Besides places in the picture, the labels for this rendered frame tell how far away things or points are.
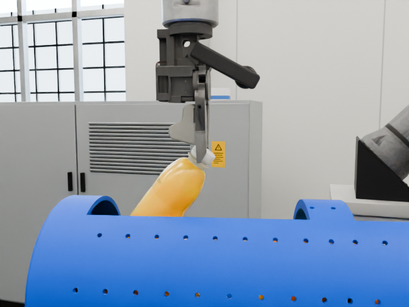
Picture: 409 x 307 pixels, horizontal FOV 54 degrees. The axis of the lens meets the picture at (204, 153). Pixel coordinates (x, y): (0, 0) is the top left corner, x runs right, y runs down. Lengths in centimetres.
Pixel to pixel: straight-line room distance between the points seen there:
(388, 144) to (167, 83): 92
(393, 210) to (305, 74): 222
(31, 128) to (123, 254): 223
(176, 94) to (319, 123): 283
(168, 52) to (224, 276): 35
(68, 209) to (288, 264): 35
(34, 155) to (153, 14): 150
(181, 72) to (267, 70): 285
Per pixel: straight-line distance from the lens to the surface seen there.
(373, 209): 134
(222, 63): 63
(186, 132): 62
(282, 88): 343
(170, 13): 64
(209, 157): 64
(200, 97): 60
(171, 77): 63
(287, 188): 348
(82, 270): 61
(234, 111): 219
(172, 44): 65
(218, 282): 57
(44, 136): 272
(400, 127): 142
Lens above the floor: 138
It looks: 6 degrees down
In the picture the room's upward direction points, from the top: straight up
